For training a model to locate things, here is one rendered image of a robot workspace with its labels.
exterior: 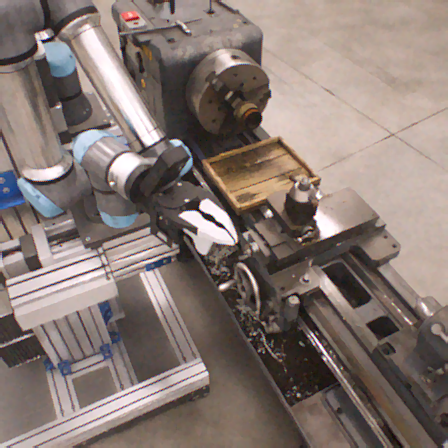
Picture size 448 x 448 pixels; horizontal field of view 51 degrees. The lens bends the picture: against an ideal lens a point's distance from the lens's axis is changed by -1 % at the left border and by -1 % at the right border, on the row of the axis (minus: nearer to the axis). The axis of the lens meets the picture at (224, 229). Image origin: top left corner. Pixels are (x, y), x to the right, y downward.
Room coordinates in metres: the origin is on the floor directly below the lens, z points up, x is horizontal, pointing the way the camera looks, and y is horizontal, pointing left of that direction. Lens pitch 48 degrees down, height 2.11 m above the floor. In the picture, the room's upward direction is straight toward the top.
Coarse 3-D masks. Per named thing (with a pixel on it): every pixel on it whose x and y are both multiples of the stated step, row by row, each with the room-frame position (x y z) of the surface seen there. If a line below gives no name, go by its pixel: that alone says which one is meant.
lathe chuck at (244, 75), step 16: (208, 64) 1.62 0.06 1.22; (224, 64) 1.59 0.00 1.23; (240, 64) 1.59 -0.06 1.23; (256, 64) 1.63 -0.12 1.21; (224, 80) 1.56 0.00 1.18; (240, 80) 1.59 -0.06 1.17; (256, 80) 1.62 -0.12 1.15; (192, 96) 1.57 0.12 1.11; (208, 96) 1.53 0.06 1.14; (192, 112) 1.59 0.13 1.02; (208, 112) 1.53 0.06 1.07; (224, 112) 1.56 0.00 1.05; (208, 128) 1.53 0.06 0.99; (240, 128) 1.60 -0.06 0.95
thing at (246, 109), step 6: (246, 102) 1.51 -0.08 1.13; (252, 102) 1.52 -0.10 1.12; (240, 108) 1.49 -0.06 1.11; (246, 108) 1.48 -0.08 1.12; (252, 108) 1.48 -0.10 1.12; (240, 114) 1.47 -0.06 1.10; (246, 114) 1.46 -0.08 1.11; (252, 114) 1.45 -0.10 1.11; (258, 114) 1.46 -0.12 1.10; (240, 120) 1.46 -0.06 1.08; (246, 120) 1.44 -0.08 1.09; (252, 120) 1.49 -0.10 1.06; (258, 120) 1.47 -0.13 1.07; (246, 126) 1.44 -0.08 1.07; (252, 126) 1.46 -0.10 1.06
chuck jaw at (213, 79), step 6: (210, 78) 1.56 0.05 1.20; (216, 78) 1.55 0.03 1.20; (210, 84) 1.54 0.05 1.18; (216, 84) 1.53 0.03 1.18; (222, 84) 1.52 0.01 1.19; (216, 90) 1.51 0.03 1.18; (222, 90) 1.52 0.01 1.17; (228, 90) 1.52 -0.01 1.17; (228, 96) 1.51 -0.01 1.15; (234, 96) 1.51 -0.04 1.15; (234, 102) 1.51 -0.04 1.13; (240, 102) 1.50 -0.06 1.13; (234, 108) 1.49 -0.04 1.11
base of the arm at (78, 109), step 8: (80, 88) 1.39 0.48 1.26; (72, 96) 1.34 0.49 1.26; (80, 96) 1.37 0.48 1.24; (64, 104) 1.33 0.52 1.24; (72, 104) 1.34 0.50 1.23; (80, 104) 1.35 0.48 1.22; (88, 104) 1.39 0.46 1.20; (64, 112) 1.32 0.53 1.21; (72, 112) 1.33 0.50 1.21; (80, 112) 1.34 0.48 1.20; (88, 112) 1.36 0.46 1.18; (72, 120) 1.32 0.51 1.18; (80, 120) 1.33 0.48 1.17
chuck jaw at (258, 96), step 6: (258, 90) 1.61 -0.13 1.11; (264, 90) 1.61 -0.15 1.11; (270, 90) 1.61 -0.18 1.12; (240, 96) 1.63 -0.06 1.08; (246, 96) 1.58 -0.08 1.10; (252, 96) 1.58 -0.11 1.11; (258, 96) 1.57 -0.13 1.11; (264, 96) 1.60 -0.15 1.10; (270, 96) 1.61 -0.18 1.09; (258, 102) 1.54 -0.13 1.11; (258, 108) 1.54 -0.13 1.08
